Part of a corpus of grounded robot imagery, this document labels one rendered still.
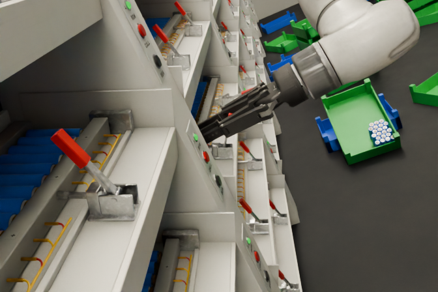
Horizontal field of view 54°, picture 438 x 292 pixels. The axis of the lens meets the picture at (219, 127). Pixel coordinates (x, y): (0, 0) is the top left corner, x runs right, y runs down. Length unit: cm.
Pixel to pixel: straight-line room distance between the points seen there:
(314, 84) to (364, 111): 108
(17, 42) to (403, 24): 58
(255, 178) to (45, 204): 79
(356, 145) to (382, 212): 38
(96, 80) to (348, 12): 44
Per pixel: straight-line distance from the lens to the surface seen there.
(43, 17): 38
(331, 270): 131
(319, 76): 74
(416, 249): 130
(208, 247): 62
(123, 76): 53
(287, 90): 75
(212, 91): 112
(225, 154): 83
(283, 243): 119
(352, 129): 177
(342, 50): 74
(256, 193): 105
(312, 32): 220
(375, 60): 75
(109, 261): 34
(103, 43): 52
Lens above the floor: 91
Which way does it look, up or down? 22 degrees down
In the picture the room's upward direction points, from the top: 26 degrees counter-clockwise
